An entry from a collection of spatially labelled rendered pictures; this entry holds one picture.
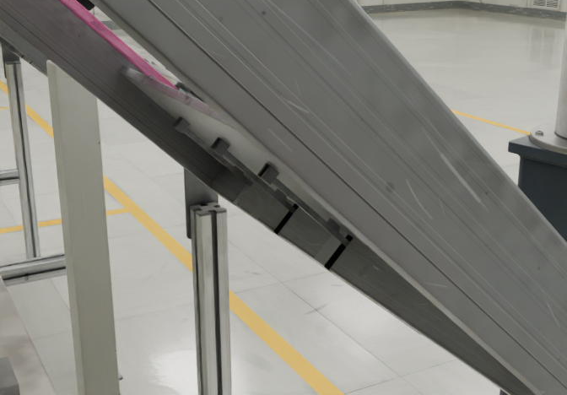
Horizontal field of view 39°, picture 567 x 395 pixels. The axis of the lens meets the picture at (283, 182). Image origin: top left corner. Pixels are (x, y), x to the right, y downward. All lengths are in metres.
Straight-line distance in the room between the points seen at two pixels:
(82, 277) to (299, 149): 1.06
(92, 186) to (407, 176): 1.00
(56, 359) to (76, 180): 0.88
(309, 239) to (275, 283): 1.56
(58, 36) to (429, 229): 0.68
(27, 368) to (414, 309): 0.36
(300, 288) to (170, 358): 0.52
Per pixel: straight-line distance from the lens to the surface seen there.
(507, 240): 0.37
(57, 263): 1.83
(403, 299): 0.72
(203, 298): 1.13
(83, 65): 0.97
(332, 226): 0.79
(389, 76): 0.31
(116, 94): 0.98
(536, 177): 1.24
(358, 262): 0.78
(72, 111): 1.25
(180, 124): 0.92
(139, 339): 2.13
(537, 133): 1.25
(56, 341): 2.18
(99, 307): 1.36
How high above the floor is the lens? 1.01
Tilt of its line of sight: 18 degrees down
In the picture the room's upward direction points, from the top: straight up
